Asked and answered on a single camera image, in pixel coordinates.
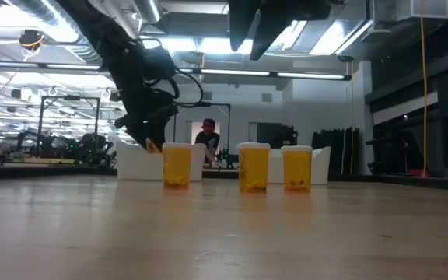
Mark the long ceiling light fixture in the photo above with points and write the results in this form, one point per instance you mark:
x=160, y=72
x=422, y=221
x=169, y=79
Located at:
x=247, y=72

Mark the black cabinet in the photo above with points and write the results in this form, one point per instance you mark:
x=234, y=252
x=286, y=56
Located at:
x=282, y=134

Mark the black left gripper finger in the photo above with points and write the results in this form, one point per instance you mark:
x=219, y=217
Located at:
x=140, y=136
x=162, y=126

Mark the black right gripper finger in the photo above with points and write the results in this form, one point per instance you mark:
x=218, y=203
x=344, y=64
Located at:
x=270, y=33
x=243, y=23

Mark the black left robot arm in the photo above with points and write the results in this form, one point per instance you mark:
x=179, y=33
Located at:
x=103, y=39

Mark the red floor object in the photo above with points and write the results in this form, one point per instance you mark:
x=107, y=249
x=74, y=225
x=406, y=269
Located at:
x=418, y=173

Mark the black wall panels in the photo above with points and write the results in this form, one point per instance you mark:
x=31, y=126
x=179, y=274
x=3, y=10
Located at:
x=344, y=155

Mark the distant dark workbench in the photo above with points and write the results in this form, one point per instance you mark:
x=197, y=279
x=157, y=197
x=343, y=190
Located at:
x=53, y=173

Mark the white plastic bin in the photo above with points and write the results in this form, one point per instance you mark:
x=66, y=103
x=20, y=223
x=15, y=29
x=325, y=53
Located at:
x=134, y=167
x=321, y=167

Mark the silver round ventilation duct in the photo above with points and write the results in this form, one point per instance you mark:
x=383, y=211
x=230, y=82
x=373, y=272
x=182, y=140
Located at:
x=148, y=9

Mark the black gantry frame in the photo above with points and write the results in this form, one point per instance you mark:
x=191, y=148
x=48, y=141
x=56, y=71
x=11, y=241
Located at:
x=220, y=104
x=84, y=97

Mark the grey wall vent grille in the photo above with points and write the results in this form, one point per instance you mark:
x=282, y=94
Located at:
x=207, y=96
x=267, y=97

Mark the person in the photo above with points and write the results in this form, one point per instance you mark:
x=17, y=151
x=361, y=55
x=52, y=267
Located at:
x=208, y=140

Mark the black spot lamp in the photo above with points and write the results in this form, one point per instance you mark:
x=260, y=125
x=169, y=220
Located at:
x=16, y=93
x=114, y=96

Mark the black ceiling camera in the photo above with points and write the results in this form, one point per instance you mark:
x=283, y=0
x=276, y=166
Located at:
x=345, y=58

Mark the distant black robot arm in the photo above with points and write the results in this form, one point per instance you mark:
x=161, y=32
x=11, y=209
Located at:
x=92, y=145
x=45, y=148
x=226, y=157

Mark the black floor machine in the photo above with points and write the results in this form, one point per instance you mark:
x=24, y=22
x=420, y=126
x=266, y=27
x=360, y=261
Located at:
x=395, y=155

